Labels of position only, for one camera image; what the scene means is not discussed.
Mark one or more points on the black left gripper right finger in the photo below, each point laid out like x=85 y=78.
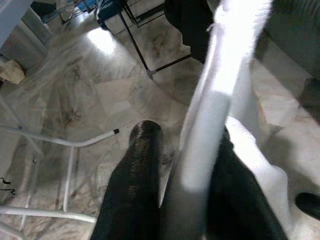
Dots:
x=237 y=205

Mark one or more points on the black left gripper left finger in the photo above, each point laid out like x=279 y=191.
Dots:
x=135 y=187

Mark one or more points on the white t-shirt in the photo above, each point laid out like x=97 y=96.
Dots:
x=220 y=75

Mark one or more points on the black metal drying rack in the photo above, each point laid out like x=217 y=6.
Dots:
x=135 y=42

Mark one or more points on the white storage box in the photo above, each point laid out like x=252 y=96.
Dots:
x=112 y=26

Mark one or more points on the beige bag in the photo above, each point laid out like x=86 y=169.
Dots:
x=11 y=72

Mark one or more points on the black garment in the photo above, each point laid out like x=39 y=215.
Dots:
x=190 y=25

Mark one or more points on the dark blue clothes pile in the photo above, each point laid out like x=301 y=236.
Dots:
x=107 y=12

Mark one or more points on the grey perforated laundry basket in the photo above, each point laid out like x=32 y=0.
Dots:
x=27 y=42

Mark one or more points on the grey sofa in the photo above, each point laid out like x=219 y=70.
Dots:
x=295 y=32

